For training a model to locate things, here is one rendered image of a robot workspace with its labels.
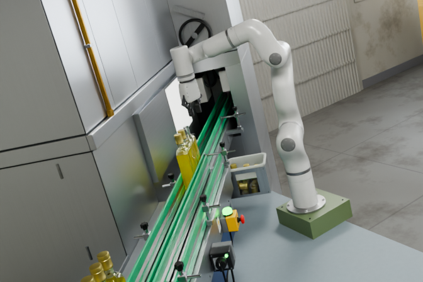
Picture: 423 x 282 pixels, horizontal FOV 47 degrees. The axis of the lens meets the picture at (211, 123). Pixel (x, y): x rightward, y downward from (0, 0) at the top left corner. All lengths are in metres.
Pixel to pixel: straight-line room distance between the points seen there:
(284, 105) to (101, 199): 0.91
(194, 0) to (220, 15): 0.19
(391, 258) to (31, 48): 1.59
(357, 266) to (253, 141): 1.50
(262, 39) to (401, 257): 1.06
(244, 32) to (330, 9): 4.63
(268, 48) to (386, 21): 5.55
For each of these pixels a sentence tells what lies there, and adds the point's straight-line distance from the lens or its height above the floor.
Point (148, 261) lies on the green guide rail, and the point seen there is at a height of 1.08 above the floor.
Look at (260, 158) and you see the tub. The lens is 2.73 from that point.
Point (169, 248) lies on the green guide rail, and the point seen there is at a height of 1.13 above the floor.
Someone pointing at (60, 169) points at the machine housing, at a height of 1.46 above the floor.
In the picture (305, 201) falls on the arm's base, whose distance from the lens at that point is 2.38.
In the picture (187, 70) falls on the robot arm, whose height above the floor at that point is 1.61.
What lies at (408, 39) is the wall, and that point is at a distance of 7.97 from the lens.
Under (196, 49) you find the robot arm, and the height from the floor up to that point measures 1.68.
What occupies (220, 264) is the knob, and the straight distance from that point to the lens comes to 1.89.
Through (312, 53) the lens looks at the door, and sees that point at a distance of 6.55.
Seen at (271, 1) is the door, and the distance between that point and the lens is 6.16.
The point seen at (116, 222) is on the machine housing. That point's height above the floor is 1.21.
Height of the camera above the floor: 1.97
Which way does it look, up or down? 16 degrees down
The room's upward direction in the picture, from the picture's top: 14 degrees counter-clockwise
